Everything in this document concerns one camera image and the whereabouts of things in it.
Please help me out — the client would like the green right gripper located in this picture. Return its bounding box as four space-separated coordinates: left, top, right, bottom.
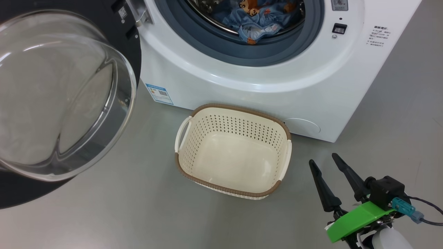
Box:
309 153 397 244

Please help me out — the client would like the blue cartoon print garment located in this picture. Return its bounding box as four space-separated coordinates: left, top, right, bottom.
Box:
213 0 305 33

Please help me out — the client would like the black round glass washer door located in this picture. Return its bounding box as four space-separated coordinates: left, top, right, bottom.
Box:
0 0 142 210

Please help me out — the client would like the cream perforated basket brown rim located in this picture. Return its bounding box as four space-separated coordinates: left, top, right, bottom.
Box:
174 103 292 200

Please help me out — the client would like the white front-load washing machine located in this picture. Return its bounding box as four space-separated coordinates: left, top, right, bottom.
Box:
126 0 423 143

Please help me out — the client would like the grey rubber door gasket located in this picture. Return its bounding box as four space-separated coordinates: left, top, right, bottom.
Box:
154 0 325 67

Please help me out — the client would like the metal door hinge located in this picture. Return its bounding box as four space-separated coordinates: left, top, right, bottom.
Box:
126 0 153 28

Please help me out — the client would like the round white filter cover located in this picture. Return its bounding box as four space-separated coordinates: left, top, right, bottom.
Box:
283 118 321 135

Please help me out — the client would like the black text label sticker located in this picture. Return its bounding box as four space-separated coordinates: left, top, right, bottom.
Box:
368 25 391 48

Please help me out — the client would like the blue energy label sticker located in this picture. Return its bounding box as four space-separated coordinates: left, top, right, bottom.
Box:
145 83 174 105

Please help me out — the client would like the teal cable connector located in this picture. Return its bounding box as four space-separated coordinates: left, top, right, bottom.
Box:
392 197 424 224

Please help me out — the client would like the thin black cable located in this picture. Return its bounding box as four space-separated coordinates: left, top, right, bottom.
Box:
405 196 443 227

